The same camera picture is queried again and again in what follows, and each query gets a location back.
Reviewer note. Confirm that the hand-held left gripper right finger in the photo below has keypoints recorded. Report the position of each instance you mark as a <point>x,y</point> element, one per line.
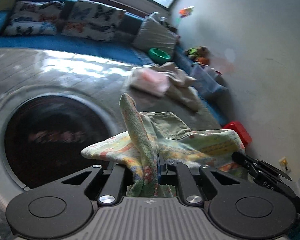
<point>161,166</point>

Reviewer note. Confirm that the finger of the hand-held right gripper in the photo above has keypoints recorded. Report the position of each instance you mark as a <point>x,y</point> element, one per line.
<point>242,160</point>

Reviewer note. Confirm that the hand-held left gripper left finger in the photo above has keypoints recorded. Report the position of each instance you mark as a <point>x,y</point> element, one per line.
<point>117,177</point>

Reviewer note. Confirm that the floral striped baby shirt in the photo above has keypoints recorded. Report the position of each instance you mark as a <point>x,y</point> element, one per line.
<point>170,140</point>

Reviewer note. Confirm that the red box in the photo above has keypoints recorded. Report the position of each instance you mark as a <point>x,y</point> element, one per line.
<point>237,132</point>

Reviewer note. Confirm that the round black induction cooker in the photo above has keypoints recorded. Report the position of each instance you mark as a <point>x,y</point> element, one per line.
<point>55,135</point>

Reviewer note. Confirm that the beige garment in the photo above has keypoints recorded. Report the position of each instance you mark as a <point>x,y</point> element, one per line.
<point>182,87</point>

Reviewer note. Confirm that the clear plastic storage box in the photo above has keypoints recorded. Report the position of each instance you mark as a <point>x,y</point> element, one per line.
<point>207,82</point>

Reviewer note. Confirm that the pink white tissue pack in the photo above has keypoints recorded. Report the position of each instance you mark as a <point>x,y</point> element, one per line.
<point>150,81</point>

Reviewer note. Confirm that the orange plush toy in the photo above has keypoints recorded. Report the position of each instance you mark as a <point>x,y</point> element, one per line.
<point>203,60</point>

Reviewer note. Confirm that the green plastic bowl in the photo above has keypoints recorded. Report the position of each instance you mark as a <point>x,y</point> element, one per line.
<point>160,53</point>

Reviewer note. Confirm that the teddy bear green vest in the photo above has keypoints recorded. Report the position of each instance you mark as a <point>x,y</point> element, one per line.
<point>197,52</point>

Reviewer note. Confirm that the grey pillow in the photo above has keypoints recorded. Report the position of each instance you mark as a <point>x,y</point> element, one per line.
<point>155,37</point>

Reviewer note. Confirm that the grey white plush toy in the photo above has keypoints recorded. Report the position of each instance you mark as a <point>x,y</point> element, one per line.
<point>162,20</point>

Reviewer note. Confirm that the blue sofa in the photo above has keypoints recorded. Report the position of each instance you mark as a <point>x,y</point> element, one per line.
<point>52,43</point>

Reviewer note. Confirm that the pink flower toy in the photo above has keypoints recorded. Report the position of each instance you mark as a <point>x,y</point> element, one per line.
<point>186,11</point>

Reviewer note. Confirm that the butterfly print cushion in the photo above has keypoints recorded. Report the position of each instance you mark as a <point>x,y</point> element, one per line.
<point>32,17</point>
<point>92,20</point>

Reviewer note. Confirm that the wall socket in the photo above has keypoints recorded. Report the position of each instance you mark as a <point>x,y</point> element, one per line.
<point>285,164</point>

